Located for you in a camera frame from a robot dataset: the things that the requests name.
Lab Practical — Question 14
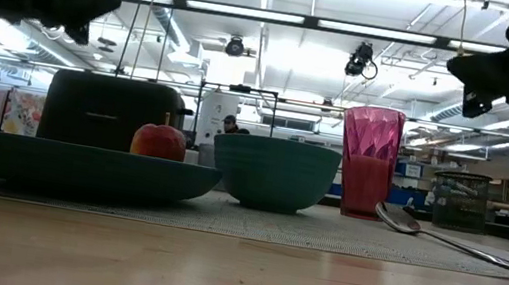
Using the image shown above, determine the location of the red apple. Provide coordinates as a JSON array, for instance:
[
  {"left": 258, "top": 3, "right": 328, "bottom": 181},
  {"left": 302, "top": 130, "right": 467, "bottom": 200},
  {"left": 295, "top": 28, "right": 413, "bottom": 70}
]
[{"left": 128, "top": 108, "right": 193, "bottom": 164}]

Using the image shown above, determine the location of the pink faceted plastic cup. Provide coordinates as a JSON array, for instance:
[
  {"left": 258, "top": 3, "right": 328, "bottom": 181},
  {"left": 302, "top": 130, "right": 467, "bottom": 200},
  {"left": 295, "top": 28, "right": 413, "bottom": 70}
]
[{"left": 328, "top": 101, "right": 409, "bottom": 225}]

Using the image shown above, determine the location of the dark teal plate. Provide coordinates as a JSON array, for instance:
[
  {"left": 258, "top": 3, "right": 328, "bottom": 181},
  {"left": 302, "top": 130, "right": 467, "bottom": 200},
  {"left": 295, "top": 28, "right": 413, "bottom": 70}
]
[{"left": 0, "top": 130, "right": 226, "bottom": 212}]

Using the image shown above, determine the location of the metal spoon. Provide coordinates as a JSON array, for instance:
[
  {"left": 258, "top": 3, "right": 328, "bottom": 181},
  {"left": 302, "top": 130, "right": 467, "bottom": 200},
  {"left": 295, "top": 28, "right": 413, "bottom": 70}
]
[{"left": 366, "top": 199, "right": 509, "bottom": 275}]

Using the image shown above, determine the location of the teal ribbed bowl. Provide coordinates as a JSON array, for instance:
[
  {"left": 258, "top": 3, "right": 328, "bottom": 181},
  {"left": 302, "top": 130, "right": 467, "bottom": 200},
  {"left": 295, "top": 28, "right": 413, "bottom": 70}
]
[{"left": 203, "top": 128, "right": 345, "bottom": 222}]

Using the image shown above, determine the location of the black toaster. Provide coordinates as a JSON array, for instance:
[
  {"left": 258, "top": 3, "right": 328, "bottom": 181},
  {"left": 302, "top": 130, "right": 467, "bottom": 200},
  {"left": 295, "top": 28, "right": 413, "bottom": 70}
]
[{"left": 35, "top": 65, "right": 198, "bottom": 163}]

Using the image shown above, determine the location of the floral hanging cloth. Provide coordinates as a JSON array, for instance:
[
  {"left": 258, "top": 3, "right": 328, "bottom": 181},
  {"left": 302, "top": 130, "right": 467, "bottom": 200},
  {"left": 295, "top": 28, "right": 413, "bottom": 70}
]
[{"left": 0, "top": 86, "right": 48, "bottom": 139}]

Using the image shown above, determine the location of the black mesh utensil holder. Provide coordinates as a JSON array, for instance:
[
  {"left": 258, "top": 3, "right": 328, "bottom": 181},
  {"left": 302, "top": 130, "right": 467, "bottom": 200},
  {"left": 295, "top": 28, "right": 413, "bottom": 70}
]
[{"left": 425, "top": 166, "right": 495, "bottom": 237}]

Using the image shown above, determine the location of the round black ceiling fixture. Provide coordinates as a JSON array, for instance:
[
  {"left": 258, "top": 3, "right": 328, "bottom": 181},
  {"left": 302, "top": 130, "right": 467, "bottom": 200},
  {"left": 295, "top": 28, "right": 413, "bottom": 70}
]
[{"left": 223, "top": 33, "right": 248, "bottom": 59}]

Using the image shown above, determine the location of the white cylindrical tank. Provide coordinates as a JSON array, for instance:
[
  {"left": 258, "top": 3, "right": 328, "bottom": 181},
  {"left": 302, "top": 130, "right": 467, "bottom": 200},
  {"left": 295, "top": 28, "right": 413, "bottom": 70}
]
[{"left": 194, "top": 88, "right": 242, "bottom": 151}]

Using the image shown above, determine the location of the long ceiling light bar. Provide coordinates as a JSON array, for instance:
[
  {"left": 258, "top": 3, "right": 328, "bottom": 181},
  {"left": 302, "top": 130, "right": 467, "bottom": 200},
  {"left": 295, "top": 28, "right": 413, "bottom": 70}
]
[{"left": 103, "top": 0, "right": 509, "bottom": 61}]

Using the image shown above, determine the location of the person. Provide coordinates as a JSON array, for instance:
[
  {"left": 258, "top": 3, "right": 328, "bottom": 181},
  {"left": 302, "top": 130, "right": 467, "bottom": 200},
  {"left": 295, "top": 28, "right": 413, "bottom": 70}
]
[{"left": 220, "top": 113, "right": 254, "bottom": 139}]

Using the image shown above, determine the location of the grey transparent plastic bin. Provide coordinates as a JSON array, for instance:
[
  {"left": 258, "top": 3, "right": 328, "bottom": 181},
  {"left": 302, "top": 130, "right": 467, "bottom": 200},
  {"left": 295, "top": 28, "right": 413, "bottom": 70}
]
[{"left": 195, "top": 142, "right": 220, "bottom": 169}]

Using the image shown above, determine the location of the grey woven placemat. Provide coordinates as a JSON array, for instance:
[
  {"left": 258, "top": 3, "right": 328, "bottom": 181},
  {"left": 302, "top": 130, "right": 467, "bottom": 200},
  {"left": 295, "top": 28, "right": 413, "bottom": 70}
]
[{"left": 0, "top": 156, "right": 509, "bottom": 282}]

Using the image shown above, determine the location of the hanging cable with orange plug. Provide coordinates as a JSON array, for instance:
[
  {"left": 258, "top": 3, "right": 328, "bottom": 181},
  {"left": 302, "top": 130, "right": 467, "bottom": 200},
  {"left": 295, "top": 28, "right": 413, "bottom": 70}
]
[{"left": 453, "top": 0, "right": 474, "bottom": 59}]

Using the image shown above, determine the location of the black hanging cable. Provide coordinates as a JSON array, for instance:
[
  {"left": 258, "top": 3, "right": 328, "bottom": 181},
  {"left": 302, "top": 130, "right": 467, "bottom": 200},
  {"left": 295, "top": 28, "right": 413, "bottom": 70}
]
[
  {"left": 154, "top": 0, "right": 183, "bottom": 85},
  {"left": 115, "top": 0, "right": 152, "bottom": 79},
  {"left": 129, "top": 0, "right": 161, "bottom": 81}
]

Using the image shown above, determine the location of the black overhead camera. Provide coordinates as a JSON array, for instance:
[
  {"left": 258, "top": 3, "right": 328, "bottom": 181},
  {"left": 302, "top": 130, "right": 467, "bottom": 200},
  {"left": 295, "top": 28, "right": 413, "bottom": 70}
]
[{"left": 342, "top": 39, "right": 383, "bottom": 82}]

